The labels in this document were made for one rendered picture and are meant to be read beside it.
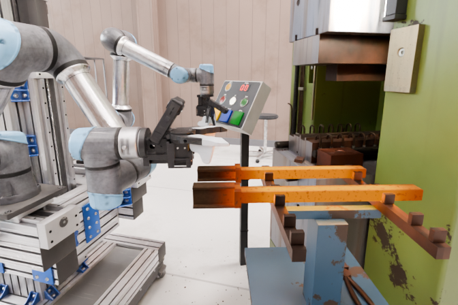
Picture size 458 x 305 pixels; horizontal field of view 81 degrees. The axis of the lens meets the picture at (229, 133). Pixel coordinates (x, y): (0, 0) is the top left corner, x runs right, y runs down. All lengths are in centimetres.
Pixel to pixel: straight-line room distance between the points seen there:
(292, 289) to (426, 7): 76
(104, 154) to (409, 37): 80
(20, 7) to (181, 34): 388
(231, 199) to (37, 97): 97
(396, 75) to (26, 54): 93
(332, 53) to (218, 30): 393
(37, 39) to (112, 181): 38
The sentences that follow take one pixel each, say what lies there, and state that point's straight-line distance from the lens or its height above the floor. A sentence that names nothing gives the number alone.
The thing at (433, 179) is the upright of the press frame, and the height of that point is 98.
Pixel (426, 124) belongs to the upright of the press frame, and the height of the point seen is 111.
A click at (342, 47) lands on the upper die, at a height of 132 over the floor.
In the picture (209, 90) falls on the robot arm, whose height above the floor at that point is 116.
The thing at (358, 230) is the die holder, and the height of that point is 72.
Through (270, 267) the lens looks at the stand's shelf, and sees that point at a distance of 79.
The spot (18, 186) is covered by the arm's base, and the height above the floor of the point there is 87.
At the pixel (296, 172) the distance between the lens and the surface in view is 66.
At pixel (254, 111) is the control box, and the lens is 141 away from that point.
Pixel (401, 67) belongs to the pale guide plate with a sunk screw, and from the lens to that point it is 87.
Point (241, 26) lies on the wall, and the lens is 475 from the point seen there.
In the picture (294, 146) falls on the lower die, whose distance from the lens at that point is 114.
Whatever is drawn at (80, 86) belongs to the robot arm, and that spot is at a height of 120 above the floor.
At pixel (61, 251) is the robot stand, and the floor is 62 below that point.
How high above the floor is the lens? 123
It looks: 12 degrees down
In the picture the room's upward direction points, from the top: straight up
